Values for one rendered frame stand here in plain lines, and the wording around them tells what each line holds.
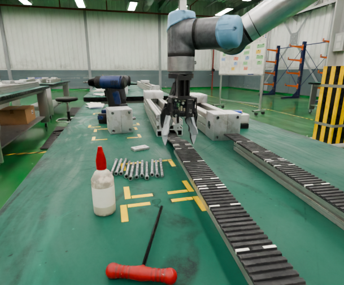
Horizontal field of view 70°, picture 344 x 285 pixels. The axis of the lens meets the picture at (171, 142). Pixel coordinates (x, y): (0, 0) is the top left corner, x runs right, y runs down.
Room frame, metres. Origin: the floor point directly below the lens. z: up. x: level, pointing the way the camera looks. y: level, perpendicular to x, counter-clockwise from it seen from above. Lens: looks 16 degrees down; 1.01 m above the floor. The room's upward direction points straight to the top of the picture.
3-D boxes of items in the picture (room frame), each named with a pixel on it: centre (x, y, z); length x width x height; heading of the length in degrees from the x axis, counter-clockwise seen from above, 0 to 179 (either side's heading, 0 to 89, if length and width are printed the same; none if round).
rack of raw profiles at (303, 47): (10.34, -4.89, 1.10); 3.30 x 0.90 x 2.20; 14
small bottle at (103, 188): (0.38, 0.12, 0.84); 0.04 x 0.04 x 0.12
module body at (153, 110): (1.30, 0.07, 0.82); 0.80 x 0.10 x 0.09; 10
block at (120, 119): (1.01, 0.20, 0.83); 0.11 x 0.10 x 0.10; 111
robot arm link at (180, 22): (0.71, -0.03, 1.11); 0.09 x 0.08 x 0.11; 62
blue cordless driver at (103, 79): (1.18, 0.31, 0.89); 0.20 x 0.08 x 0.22; 86
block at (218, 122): (0.90, -0.20, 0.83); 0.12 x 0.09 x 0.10; 100
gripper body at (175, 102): (0.71, -0.03, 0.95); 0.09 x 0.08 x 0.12; 10
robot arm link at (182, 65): (0.71, -0.03, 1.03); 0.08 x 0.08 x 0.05
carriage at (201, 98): (1.33, -0.11, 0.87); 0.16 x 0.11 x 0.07; 10
